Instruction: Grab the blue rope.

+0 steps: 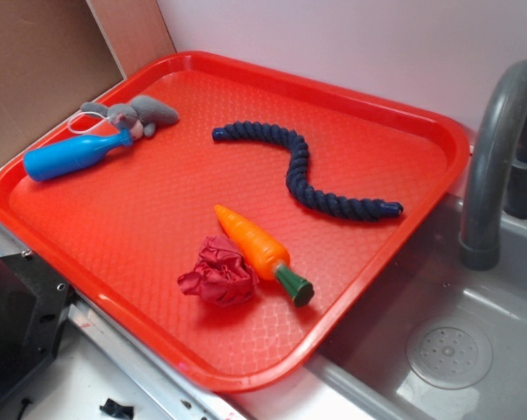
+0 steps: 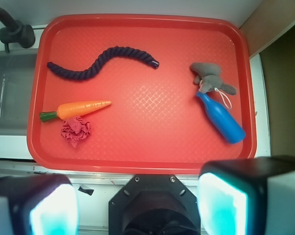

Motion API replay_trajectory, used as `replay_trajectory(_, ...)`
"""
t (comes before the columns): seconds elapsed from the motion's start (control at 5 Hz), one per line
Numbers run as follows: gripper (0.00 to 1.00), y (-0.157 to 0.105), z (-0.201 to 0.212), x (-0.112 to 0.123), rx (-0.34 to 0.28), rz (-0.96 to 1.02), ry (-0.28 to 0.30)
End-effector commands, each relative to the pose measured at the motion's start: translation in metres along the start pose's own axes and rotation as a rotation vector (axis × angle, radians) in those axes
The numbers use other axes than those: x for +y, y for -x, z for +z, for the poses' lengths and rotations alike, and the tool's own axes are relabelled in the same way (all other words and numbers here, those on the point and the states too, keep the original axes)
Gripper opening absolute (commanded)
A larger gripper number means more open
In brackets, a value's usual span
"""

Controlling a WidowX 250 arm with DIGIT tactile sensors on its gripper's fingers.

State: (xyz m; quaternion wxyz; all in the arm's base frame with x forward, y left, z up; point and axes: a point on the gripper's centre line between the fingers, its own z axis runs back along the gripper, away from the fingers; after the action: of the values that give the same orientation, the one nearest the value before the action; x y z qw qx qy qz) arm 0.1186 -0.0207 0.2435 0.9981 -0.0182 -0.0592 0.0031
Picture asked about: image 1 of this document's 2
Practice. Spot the red plastic tray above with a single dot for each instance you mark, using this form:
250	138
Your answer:
123	231

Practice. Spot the grey plush bunny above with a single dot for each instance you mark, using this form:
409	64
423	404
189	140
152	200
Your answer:
142	116

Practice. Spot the brown cardboard panel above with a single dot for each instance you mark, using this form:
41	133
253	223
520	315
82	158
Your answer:
54	55

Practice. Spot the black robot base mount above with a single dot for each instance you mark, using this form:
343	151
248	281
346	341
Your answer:
34	303

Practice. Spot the grey toy faucet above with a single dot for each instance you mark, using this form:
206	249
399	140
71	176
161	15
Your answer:
497	178

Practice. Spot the sink drain strainer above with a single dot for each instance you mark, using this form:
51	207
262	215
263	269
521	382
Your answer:
449	353

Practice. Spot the black tape scrap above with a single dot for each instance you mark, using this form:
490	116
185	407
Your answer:
116	410

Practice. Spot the blue plastic bottle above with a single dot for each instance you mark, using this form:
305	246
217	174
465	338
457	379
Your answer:
72	155

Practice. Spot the grey toy sink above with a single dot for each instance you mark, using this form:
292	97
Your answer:
364	356

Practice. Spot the orange toy carrot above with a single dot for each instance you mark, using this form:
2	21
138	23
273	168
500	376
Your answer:
267	256

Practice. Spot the crumpled red cloth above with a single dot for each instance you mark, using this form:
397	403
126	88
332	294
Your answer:
221	275

